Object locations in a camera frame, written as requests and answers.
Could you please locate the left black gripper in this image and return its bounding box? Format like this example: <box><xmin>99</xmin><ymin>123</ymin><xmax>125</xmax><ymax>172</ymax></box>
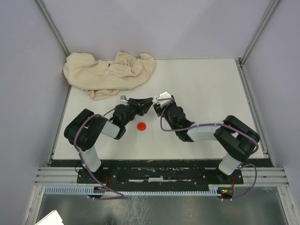
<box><xmin>122</xmin><ymin>97</ymin><xmax>154</xmax><ymax>126</ymax></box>

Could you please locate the red earbud charging case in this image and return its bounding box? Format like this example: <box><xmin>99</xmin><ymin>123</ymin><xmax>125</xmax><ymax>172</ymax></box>
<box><xmin>137</xmin><ymin>122</ymin><xmax>147</xmax><ymax>131</ymax></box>

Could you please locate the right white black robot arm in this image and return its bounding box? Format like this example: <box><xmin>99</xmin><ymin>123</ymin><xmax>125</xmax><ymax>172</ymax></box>
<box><xmin>153</xmin><ymin>92</ymin><xmax>260</xmax><ymax>183</ymax></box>

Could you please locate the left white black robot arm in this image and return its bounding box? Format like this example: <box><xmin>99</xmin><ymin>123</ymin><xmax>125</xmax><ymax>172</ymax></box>
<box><xmin>64</xmin><ymin>95</ymin><xmax>153</xmax><ymax>183</ymax></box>

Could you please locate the beige crumpled cloth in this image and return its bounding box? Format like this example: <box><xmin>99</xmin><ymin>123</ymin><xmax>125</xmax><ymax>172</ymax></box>
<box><xmin>63</xmin><ymin>52</ymin><xmax>156</xmax><ymax>100</ymax></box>

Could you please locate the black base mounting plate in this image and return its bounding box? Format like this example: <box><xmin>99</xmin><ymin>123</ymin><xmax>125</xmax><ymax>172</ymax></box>
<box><xmin>76</xmin><ymin>160</ymin><xmax>244</xmax><ymax>192</ymax></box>

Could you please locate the white paper sheet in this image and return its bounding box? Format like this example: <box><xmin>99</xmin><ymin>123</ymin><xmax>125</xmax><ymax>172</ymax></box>
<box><xmin>35</xmin><ymin>210</ymin><xmax>64</xmax><ymax>225</ymax></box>

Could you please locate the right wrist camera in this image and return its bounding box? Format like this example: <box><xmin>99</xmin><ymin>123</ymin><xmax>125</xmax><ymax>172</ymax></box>
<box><xmin>158</xmin><ymin>91</ymin><xmax>172</xmax><ymax>104</ymax></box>

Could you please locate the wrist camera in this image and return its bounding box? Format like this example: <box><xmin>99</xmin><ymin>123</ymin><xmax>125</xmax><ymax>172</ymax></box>
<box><xmin>158</xmin><ymin>91</ymin><xmax>172</xmax><ymax>104</ymax></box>
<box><xmin>120</xmin><ymin>95</ymin><xmax>128</xmax><ymax>102</ymax></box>

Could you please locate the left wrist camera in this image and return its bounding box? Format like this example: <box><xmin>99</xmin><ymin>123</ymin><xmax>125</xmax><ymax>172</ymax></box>
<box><xmin>120</xmin><ymin>95</ymin><xmax>128</xmax><ymax>102</ymax></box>

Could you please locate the right aluminium frame post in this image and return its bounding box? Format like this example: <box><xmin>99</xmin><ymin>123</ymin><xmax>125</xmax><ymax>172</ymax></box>
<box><xmin>239</xmin><ymin>0</ymin><xmax>284</xmax><ymax>64</ymax></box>

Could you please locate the aluminium frame post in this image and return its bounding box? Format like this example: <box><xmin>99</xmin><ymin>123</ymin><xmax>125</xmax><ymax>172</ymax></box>
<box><xmin>239</xmin><ymin>0</ymin><xmax>284</xmax><ymax>64</ymax></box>
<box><xmin>34</xmin><ymin>0</ymin><xmax>70</xmax><ymax>57</ymax></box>

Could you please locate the white slotted cable duct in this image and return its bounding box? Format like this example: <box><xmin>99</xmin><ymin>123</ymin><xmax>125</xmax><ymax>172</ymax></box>
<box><xmin>44</xmin><ymin>184</ymin><xmax>233</xmax><ymax>195</ymax></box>

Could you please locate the left aluminium frame post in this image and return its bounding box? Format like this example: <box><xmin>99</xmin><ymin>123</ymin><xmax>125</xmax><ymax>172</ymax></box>
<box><xmin>34</xmin><ymin>0</ymin><xmax>70</xmax><ymax>57</ymax></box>

